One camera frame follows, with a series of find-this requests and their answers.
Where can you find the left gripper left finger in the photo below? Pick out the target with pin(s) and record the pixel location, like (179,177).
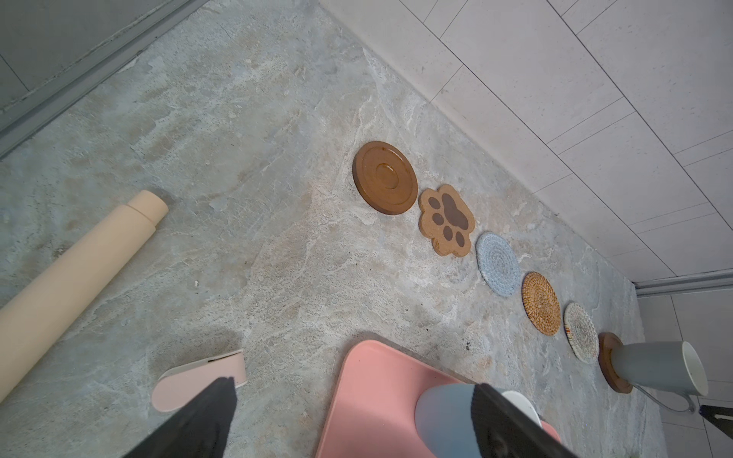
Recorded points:
(199,429)

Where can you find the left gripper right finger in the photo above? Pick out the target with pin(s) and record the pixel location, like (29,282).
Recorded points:
(502,430)

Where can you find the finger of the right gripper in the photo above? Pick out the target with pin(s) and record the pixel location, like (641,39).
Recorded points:
(720,417)

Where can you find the white mug blue handle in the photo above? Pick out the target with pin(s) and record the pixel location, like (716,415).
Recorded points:
(452,422)

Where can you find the multicolour knitted round coaster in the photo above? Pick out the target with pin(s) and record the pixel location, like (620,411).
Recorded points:
(581,333)

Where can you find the woven rattan round coaster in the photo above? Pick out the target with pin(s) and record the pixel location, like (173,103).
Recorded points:
(540,303)

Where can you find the brown wooden round coaster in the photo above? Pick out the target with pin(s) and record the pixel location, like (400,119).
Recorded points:
(385,178)
(609,341)

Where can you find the blue knitted round coaster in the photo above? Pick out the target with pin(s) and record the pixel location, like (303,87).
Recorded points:
(498,264)

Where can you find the pink small object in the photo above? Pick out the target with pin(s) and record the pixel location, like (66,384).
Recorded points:
(178,386)

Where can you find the pink rectangular tray mat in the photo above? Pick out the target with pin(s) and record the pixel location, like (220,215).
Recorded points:
(372,411)

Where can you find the beige wooden cylinder object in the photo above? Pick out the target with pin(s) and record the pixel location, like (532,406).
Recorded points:
(39,315)

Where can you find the cork paw print coaster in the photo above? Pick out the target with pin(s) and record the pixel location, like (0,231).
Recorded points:
(446,220)

